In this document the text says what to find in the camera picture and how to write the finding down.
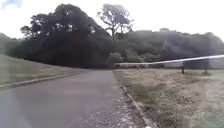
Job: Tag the leaf-strewn grass slope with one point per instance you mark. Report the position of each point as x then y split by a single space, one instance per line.
23 68

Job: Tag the stone kerb beside slope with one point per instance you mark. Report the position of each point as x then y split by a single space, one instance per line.
33 81

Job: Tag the grey asphalt path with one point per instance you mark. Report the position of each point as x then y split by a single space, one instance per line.
73 100

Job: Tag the low grey structure white top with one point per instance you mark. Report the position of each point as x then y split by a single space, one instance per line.
150 63

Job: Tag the wood of dark trees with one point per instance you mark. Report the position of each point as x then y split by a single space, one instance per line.
73 43

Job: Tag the flat grass verge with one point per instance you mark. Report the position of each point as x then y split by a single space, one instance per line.
173 96

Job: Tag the stone kerb beside verge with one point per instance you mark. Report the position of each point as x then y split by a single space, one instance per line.
136 106

